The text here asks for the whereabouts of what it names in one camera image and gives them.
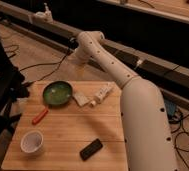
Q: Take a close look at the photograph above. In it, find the black floor cable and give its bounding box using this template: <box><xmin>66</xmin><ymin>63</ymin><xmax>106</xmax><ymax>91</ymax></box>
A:
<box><xmin>19</xmin><ymin>49</ymin><xmax>72</xmax><ymax>83</ymax></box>

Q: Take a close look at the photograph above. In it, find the green ceramic bowl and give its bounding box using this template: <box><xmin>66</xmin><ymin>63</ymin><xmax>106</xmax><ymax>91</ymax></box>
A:
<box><xmin>42</xmin><ymin>81</ymin><xmax>73</xmax><ymax>107</ymax></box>

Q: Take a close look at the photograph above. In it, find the white folded cloth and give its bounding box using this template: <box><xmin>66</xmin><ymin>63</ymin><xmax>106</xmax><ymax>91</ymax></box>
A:
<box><xmin>73</xmin><ymin>92</ymin><xmax>89</xmax><ymax>107</ymax></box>

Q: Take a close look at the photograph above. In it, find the white paper cup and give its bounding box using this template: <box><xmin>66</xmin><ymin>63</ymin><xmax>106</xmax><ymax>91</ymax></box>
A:
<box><xmin>20</xmin><ymin>130</ymin><xmax>44</xmax><ymax>156</ymax></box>

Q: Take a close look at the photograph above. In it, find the wooden table board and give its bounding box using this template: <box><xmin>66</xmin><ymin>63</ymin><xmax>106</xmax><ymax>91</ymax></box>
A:
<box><xmin>2</xmin><ymin>81</ymin><xmax>128</xmax><ymax>171</ymax></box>

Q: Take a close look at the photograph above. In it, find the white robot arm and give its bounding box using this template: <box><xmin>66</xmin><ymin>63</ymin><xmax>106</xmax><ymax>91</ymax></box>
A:
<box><xmin>74</xmin><ymin>31</ymin><xmax>179</xmax><ymax>171</ymax></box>

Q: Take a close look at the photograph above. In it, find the long dark metal rail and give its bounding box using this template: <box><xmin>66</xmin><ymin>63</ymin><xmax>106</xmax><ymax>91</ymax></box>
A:
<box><xmin>0</xmin><ymin>0</ymin><xmax>189</xmax><ymax>110</ymax></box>

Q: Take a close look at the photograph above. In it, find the black cables right floor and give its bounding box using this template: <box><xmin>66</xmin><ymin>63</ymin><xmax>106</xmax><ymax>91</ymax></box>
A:
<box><xmin>169</xmin><ymin>108</ymin><xmax>189</xmax><ymax>171</ymax></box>

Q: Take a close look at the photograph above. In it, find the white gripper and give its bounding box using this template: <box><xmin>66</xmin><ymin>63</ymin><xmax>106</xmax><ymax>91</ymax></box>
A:
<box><xmin>71</xmin><ymin>48</ymin><xmax>89</xmax><ymax>66</ymax></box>

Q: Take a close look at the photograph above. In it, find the black rectangular remote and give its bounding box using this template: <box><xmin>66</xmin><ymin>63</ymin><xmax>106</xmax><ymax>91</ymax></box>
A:
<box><xmin>80</xmin><ymin>139</ymin><xmax>103</xmax><ymax>161</ymax></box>

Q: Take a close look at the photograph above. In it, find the white tube bottle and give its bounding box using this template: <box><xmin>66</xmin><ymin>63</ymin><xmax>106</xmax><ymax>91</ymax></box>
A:
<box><xmin>90</xmin><ymin>83</ymin><xmax>113</xmax><ymax>107</ymax></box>

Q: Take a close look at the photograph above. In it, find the white object on rail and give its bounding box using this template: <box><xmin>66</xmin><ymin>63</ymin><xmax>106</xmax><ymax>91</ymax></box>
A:
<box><xmin>28</xmin><ymin>4</ymin><xmax>53</xmax><ymax>23</ymax></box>

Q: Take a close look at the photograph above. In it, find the blue power box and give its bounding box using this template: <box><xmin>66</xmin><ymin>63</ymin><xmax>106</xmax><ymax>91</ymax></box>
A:
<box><xmin>164</xmin><ymin>99</ymin><xmax>177</xmax><ymax>117</ymax></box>

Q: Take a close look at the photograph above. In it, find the black chair frame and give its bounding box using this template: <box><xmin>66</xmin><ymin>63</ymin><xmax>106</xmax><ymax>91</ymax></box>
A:
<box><xmin>0</xmin><ymin>42</ymin><xmax>29</xmax><ymax>134</ymax></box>

